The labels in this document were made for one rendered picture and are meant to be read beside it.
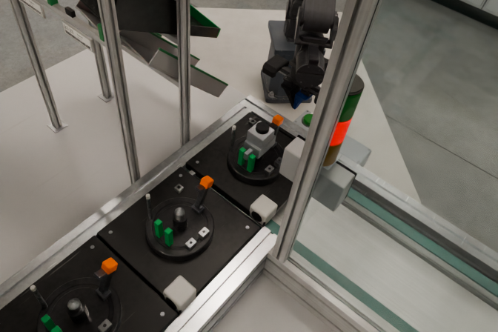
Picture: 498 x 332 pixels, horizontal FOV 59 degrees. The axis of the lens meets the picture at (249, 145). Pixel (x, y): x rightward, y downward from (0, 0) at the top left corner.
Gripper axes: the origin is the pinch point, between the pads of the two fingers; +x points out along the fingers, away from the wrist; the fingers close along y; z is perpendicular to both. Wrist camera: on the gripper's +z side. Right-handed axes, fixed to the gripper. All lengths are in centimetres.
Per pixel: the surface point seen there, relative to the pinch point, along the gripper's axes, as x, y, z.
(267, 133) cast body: 0.5, -1.5, -13.6
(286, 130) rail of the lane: 13.2, 1.3, 1.0
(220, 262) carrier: 11.9, -11.0, -38.9
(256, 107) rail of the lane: 13.2, 12.2, 1.7
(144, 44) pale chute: -4.5, 34.9, -15.6
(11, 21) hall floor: 110, 232, 34
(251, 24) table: 24, 47, 44
